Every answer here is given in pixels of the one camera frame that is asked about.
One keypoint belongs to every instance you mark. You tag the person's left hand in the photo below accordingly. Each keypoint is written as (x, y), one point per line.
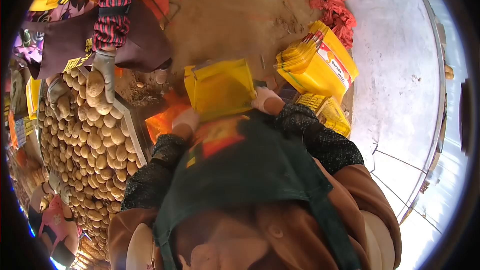
(186, 119)

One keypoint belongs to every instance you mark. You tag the stack of yellow printed sacks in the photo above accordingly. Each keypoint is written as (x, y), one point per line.
(322, 67)

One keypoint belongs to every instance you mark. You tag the person's right hand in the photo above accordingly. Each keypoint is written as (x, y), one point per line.
(264, 99)

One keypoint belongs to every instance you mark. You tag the person's left fingers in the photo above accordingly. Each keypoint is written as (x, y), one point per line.
(193, 117)

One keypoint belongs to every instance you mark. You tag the yellow mesh bag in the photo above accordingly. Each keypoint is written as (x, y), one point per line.
(221, 90)

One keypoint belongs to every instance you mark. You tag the bundle of yellow mesh bags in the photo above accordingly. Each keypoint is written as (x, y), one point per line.
(332, 114)

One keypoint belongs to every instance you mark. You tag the person's body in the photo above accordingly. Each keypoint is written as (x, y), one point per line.
(243, 180)

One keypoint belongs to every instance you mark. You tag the heap of red mesh bags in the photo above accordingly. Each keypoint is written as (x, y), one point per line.
(337, 15)

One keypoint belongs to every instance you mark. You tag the person's right fingers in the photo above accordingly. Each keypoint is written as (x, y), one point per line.
(258, 99)

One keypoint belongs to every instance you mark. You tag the orange mesh bag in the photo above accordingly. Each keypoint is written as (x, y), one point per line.
(163, 120)

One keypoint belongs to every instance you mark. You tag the pile of potatoes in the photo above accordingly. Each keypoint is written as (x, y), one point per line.
(88, 146)

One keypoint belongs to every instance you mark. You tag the metal sorting table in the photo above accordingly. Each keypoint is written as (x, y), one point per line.
(133, 127)

